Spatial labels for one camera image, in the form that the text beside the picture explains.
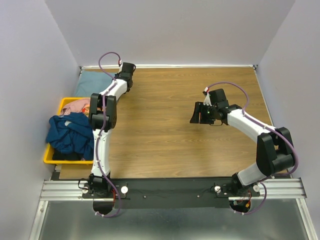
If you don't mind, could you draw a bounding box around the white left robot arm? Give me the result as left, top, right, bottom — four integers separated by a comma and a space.
88, 62, 136, 198

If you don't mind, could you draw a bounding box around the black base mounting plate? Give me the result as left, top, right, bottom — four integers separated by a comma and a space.
82, 177, 261, 210

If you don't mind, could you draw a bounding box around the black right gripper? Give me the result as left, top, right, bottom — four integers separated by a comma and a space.
189, 101, 217, 125

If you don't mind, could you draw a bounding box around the light blue t shirt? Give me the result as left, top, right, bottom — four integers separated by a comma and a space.
73, 71, 115, 98

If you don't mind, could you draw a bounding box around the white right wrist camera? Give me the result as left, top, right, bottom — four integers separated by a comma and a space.
203, 87, 212, 106

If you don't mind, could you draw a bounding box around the patterned pink shirt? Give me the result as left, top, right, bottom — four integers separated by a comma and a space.
60, 98, 90, 117

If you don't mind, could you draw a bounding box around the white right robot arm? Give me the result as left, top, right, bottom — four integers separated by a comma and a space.
189, 88, 298, 196

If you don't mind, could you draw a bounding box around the yellow plastic bin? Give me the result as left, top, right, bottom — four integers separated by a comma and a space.
43, 97, 94, 165

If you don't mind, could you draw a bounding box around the aluminium frame rail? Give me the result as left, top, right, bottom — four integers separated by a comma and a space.
40, 178, 307, 201

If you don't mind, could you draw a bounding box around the dark blue shirt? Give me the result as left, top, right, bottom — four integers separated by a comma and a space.
45, 112, 94, 161

